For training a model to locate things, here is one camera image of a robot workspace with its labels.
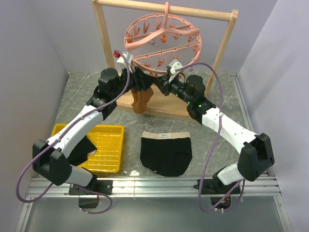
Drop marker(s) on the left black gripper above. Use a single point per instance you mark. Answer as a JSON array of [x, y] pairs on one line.
[[142, 80]]

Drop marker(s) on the yellow plastic tray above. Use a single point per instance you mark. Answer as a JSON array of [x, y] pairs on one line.
[[108, 139]]

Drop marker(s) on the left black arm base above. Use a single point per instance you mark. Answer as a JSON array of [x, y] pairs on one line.
[[89, 197]]

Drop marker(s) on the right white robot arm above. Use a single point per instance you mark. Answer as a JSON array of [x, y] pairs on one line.
[[255, 150]]

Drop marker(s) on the brown underwear striped waistband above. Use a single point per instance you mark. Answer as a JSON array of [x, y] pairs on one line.
[[140, 100]]

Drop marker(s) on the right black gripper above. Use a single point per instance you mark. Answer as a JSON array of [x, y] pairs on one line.
[[165, 83]]

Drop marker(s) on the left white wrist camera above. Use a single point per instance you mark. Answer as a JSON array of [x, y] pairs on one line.
[[124, 59]]

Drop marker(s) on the black underwear in tray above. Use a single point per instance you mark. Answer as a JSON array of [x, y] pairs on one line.
[[80, 152]]

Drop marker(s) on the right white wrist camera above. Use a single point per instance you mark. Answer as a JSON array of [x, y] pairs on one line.
[[173, 69]]

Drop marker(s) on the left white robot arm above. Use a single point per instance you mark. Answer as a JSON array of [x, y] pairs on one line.
[[50, 158]]

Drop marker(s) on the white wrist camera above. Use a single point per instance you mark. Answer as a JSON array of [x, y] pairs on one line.
[[173, 69], [124, 59]]

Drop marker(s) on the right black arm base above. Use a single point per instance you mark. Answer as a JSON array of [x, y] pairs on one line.
[[232, 194]]

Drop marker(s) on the black underwear beige waistband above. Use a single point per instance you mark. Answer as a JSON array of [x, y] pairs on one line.
[[166, 154]]

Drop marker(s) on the pink round clip hanger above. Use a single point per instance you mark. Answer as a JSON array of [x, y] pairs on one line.
[[155, 40]]

